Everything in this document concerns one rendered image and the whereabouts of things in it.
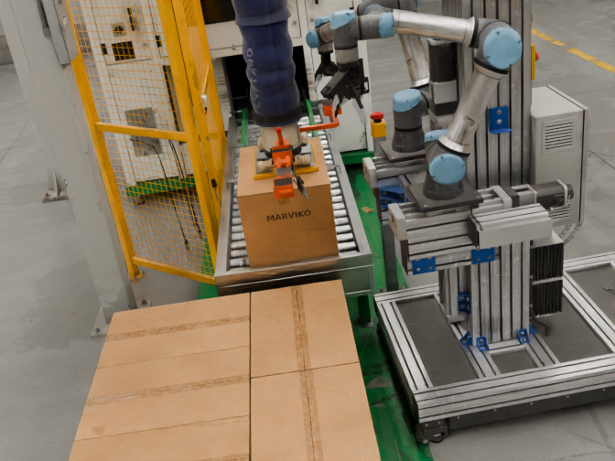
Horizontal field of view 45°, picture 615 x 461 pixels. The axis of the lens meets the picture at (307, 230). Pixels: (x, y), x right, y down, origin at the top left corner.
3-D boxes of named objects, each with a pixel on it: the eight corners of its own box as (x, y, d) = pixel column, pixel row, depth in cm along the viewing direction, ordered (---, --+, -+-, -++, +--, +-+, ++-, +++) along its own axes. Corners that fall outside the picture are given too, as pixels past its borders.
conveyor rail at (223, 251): (232, 141, 540) (228, 116, 532) (240, 140, 540) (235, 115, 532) (221, 312, 334) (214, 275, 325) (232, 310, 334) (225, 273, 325)
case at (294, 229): (253, 219, 383) (240, 147, 365) (329, 209, 382) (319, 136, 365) (252, 277, 329) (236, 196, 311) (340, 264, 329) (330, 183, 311)
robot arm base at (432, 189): (457, 179, 276) (456, 155, 271) (470, 196, 262) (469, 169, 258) (417, 187, 275) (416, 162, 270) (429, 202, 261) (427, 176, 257)
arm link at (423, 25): (512, 16, 244) (365, -5, 243) (519, 23, 234) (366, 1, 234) (503, 51, 249) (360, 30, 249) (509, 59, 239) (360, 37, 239)
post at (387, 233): (386, 293, 405) (370, 120, 361) (398, 291, 405) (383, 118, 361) (388, 299, 399) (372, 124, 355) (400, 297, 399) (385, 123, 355)
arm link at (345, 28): (357, 12, 224) (329, 16, 225) (361, 48, 229) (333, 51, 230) (357, 7, 231) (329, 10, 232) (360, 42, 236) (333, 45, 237)
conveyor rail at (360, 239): (320, 128, 541) (318, 103, 532) (328, 127, 541) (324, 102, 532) (364, 291, 334) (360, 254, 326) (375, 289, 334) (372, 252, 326)
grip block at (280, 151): (272, 159, 316) (269, 146, 314) (294, 156, 316) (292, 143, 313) (272, 166, 309) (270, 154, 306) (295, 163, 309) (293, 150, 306)
